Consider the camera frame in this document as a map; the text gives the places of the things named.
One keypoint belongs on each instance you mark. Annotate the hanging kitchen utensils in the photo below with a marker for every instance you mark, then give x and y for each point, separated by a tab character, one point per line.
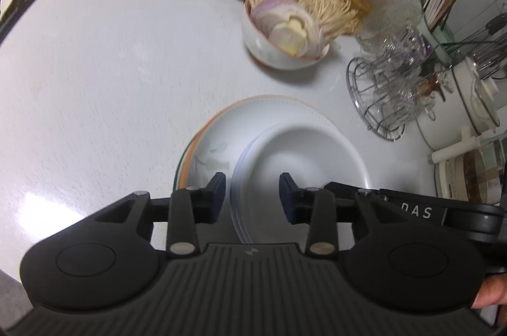
483	47

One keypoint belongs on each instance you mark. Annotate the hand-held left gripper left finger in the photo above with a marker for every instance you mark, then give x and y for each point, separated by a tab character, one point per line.
218	197

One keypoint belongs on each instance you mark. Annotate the white electric pot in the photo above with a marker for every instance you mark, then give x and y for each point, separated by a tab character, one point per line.
467	106

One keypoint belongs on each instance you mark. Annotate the floral patterned plate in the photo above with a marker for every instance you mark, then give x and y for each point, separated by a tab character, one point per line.
177	173

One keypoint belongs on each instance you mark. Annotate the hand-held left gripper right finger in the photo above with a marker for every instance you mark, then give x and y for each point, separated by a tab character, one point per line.
287	201

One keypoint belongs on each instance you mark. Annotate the halved red onion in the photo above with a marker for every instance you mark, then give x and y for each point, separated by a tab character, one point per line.
285	27

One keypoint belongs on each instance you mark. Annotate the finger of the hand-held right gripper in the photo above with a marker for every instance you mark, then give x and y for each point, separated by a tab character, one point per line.
342	191

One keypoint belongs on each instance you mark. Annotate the plain white bowl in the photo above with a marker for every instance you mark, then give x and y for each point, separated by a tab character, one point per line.
301	158

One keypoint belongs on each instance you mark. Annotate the glass kettle with base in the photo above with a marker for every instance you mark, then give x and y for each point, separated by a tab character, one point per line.
475	173

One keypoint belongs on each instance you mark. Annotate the white bowl with vegetables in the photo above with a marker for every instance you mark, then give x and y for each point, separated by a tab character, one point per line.
261	51

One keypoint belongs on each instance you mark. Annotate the person's right hand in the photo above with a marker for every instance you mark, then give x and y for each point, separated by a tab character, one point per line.
493	292

